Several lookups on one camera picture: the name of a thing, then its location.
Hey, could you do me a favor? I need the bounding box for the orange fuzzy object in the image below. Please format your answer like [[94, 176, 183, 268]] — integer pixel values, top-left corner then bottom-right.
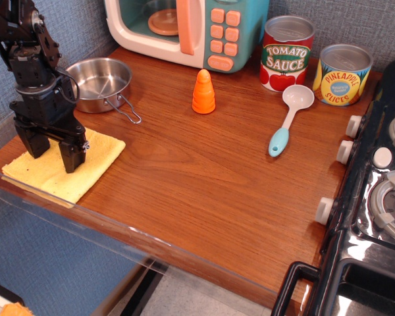
[[0, 302, 34, 316]]

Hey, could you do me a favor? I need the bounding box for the orange toy carrot cone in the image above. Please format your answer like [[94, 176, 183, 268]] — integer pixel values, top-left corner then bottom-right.
[[192, 69, 216, 114]]

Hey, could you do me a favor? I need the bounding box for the black toy stove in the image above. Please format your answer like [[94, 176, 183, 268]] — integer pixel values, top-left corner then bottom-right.
[[272, 61, 395, 315]]

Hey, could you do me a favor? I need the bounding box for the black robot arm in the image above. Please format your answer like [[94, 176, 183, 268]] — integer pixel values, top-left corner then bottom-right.
[[0, 1, 89, 173]]

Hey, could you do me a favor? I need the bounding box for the small steel pan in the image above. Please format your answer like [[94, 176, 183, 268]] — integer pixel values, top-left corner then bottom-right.
[[66, 57, 142, 124]]

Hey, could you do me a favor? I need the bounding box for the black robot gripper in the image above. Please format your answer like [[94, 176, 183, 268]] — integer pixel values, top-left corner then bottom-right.
[[11, 74, 90, 173]]

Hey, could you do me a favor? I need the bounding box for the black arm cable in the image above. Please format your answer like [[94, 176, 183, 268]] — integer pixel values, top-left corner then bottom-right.
[[54, 67, 82, 106]]

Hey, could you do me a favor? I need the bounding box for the white stove knob lower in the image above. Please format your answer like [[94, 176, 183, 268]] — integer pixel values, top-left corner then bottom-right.
[[315, 197, 334, 225]]

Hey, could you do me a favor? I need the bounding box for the white stove knob upper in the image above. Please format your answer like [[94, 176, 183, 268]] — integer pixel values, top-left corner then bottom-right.
[[346, 115, 363, 139]]

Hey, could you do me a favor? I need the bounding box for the toy microwave teal and white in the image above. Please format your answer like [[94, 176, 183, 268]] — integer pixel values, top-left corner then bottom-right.
[[104, 1, 269, 73]]

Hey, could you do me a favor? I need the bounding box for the white stove knob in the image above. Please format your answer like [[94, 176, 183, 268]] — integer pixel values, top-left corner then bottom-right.
[[346, 115, 363, 139], [315, 197, 334, 225], [336, 140, 354, 165]]

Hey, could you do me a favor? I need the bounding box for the tomato sauce can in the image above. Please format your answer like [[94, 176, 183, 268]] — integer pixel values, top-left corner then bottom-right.
[[259, 15, 315, 92]]

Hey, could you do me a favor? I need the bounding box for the white spoon with teal handle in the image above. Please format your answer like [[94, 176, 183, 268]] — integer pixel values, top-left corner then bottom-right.
[[268, 84, 315, 157]]

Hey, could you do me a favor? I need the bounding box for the yellow towel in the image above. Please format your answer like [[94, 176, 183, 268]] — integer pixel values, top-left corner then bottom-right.
[[2, 129, 126, 208]]

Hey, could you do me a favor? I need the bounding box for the pineapple slices can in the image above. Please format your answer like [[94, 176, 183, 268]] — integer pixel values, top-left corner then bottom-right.
[[312, 43, 373, 107]]

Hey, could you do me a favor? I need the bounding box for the white stove knob middle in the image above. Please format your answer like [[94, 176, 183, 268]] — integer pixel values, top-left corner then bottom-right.
[[336, 140, 354, 165]]

